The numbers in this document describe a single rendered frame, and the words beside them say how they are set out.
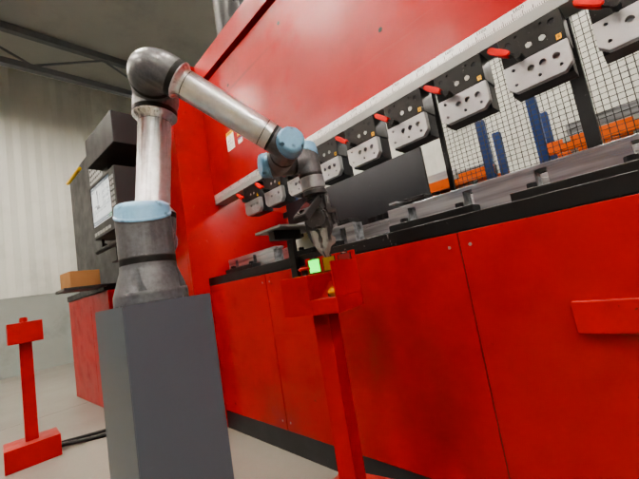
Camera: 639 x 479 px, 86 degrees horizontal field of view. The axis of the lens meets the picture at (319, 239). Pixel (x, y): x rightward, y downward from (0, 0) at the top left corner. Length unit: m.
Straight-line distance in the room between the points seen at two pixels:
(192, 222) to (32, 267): 5.96
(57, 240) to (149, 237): 7.34
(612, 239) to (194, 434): 0.96
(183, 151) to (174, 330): 1.72
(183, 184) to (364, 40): 1.35
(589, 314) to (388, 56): 1.01
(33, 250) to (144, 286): 7.29
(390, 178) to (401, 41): 0.79
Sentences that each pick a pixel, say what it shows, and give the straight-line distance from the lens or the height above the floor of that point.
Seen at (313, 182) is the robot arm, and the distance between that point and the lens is 1.06.
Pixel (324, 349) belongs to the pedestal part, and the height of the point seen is 0.55.
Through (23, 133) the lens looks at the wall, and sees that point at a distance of 8.70.
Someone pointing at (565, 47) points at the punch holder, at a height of 1.23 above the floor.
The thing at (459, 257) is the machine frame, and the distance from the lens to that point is 1.05.
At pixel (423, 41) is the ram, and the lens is 1.36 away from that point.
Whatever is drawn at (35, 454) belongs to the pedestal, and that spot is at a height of 0.05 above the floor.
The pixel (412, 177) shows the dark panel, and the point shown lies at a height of 1.20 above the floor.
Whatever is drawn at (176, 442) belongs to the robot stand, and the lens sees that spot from 0.81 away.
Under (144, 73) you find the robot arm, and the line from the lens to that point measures 1.01.
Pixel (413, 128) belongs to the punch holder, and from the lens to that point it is 1.27.
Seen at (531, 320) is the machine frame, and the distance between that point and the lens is 1.02.
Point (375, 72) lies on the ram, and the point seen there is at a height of 1.48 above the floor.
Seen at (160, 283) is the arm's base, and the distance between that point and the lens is 0.79.
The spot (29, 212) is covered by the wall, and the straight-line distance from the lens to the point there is 8.20.
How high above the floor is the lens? 0.77
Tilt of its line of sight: 6 degrees up
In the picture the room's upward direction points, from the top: 10 degrees counter-clockwise
